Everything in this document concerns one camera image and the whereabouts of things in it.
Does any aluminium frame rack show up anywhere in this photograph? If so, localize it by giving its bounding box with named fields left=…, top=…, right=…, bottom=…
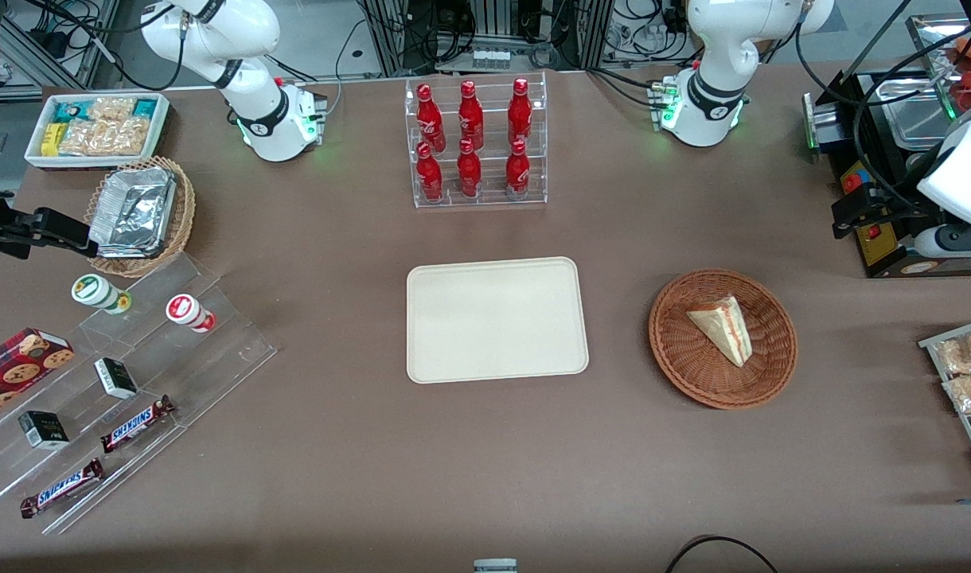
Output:
left=357, top=0, right=638, bottom=76

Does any red cola bottle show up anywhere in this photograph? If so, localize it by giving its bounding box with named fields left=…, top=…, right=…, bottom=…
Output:
left=457, top=138, right=482, bottom=198
left=508, top=77, right=532, bottom=146
left=458, top=80, right=485, bottom=150
left=505, top=139, right=531, bottom=200
left=416, top=83, right=447, bottom=152
left=415, top=142, right=444, bottom=202

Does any red lid white cup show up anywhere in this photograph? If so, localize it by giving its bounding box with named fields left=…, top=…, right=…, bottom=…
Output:
left=166, top=294, right=216, bottom=333

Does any triangle sandwich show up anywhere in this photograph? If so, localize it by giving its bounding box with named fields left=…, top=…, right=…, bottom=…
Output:
left=686, top=295, right=752, bottom=368

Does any white rectangular snack bin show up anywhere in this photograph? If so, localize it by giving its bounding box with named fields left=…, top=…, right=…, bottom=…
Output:
left=24, top=92, right=172, bottom=170

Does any small black box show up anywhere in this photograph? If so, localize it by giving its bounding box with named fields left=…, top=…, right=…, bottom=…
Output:
left=18, top=411, right=70, bottom=450
left=94, top=357, right=139, bottom=400

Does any light wicker basket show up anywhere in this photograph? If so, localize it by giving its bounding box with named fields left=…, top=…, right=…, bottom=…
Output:
left=84, top=155, right=197, bottom=279

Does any black cable loop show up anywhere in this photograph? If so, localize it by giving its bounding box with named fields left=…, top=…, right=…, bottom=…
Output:
left=665, top=535, right=781, bottom=573

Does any beige plastic tray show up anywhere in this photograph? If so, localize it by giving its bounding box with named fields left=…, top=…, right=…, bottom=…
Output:
left=406, top=256, right=590, bottom=384

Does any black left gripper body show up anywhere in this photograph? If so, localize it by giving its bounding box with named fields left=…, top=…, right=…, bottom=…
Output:
left=869, top=185, right=926, bottom=233

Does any clear acrylic stepped display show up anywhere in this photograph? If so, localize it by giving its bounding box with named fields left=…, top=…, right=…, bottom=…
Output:
left=0, top=253, right=278, bottom=536

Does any clear bag of crackers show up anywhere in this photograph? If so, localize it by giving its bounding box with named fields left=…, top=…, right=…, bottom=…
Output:
left=60, top=97, right=154, bottom=157

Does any brown Snickers bar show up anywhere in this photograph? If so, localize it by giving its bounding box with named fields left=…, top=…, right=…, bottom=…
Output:
left=99, top=396, right=176, bottom=454
left=20, top=458, right=106, bottom=520

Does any green lid white cup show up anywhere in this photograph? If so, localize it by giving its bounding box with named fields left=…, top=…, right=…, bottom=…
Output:
left=71, top=274, right=133, bottom=314

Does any brown wicker basket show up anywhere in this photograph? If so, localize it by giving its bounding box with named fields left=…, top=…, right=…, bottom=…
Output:
left=649, top=269, right=798, bottom=411

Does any metal wire snack rack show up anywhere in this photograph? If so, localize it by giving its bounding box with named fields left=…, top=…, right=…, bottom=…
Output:
left=919, top=317, right=971, bottom=488

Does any stack of foil containers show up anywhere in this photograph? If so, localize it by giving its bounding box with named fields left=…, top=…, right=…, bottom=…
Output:
left=89, top=166, right=177, bottom=259

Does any black countertop appliance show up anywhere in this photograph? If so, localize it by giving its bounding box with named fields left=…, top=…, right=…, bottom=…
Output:
left=802, top=68, right=971, bottom=279

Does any clear acrylic bottle rack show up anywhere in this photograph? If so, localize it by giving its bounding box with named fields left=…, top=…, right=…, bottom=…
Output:
left=404, top=72, right=548, bottom=209

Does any red cookie box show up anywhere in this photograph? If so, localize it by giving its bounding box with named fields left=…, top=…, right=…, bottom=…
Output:
left=0, top=327, right=76, bottom=423

